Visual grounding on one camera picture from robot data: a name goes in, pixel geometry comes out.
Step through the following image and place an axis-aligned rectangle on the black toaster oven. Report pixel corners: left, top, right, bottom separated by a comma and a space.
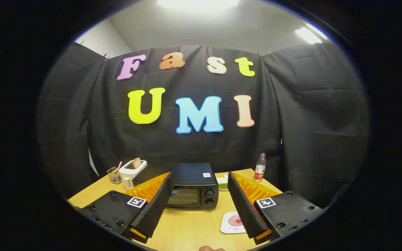
164, 162, 219, 210

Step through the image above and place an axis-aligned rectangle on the red label water bottle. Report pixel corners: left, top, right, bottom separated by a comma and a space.
253, 153, 267, 183

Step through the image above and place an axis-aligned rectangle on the white square plate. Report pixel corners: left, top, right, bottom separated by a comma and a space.
220, 212, 247, 234

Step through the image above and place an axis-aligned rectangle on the ceiling light panel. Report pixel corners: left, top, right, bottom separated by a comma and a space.
295, 26, 323, 45
157, 0, 240, 11

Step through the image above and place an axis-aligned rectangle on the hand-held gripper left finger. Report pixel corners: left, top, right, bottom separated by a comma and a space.
79, 172, 174, 244

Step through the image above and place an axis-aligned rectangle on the white toaster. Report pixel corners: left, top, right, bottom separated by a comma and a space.
119, 159, 148, 190

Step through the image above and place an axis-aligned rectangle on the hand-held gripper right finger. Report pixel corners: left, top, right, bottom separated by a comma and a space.
228, 171, 327, 245

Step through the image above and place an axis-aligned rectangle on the clear wire holder cup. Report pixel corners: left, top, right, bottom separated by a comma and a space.
107, 167, 122, 184

